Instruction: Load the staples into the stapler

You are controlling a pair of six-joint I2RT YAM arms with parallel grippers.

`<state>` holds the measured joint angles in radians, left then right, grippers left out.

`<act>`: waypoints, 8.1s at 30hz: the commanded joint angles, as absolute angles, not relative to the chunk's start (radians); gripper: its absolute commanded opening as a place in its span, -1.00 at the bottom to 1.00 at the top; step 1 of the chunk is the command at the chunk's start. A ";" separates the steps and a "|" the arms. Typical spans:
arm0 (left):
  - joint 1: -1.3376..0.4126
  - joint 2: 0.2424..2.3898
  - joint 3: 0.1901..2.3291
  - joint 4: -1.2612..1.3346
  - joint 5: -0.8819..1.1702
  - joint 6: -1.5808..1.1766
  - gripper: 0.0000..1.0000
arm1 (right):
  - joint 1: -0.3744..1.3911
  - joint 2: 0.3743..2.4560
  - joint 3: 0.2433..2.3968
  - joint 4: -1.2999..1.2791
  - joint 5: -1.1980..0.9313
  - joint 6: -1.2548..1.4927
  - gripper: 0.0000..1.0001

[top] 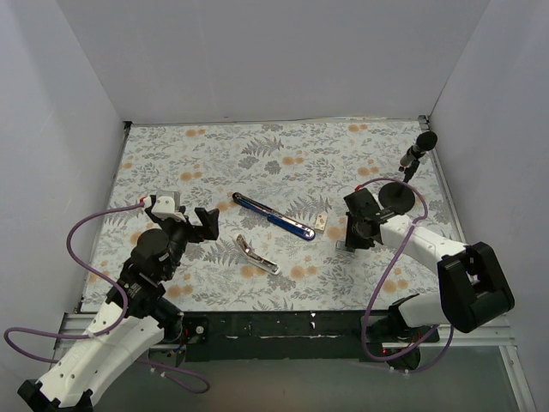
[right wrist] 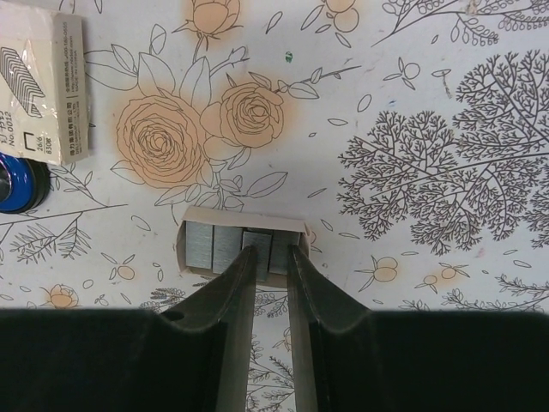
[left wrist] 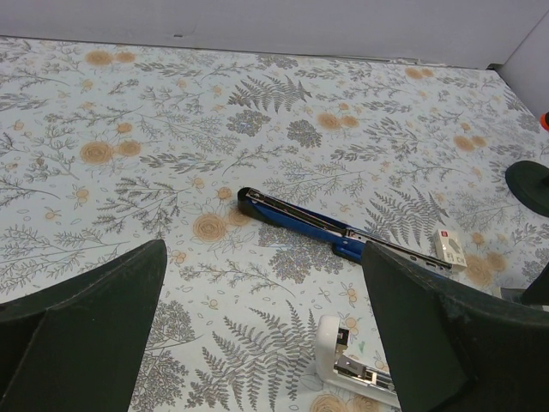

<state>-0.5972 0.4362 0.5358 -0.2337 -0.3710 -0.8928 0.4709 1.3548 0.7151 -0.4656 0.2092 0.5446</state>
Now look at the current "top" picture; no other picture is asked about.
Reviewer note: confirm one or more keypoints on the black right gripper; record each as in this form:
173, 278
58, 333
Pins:
354, 221

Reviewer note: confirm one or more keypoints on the black microphone on stand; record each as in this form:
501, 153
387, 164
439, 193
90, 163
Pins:
397, 195

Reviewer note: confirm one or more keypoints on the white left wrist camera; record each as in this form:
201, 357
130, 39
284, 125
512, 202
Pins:
166, 201

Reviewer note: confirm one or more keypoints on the white staple box sleeve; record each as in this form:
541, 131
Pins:
320, 222

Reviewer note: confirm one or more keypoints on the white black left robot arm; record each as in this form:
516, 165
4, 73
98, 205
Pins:
134, 316

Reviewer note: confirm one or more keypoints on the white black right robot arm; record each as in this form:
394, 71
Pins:
472, 288

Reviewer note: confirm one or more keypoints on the blue black stapler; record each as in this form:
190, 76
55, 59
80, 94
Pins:
275, 217

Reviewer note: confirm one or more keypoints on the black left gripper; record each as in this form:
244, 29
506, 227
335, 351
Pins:
189, 227

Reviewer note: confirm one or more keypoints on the metal stapler magazine rail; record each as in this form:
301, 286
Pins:
254, 258

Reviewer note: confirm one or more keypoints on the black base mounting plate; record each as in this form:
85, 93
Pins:
280, 335

